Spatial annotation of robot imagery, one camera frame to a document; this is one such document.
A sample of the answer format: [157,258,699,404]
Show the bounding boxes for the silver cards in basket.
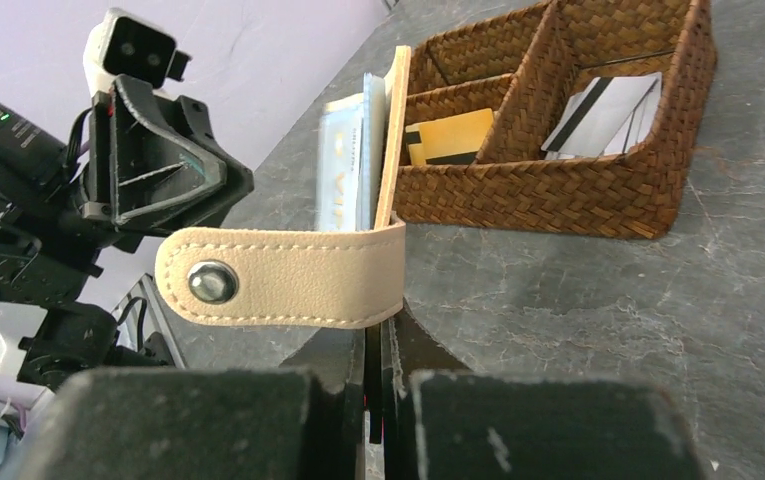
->
[540,72,663,160]

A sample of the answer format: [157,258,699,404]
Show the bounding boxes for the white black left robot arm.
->
[0,75,254,390]

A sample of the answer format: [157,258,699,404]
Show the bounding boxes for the brown woven divided basket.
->
[394,0,717,239]

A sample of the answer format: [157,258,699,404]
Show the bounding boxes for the yellow cards in basket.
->
[405,108,494,166]

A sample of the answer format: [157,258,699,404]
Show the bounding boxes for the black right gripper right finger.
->
[381,309,706,479]

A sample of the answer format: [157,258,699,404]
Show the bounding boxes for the beige leather card holder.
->
[154,45,412,329]

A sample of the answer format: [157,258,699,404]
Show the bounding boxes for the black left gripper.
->
[0,75,254,389]

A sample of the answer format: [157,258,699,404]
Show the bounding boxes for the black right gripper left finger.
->
[13,329,364,479]

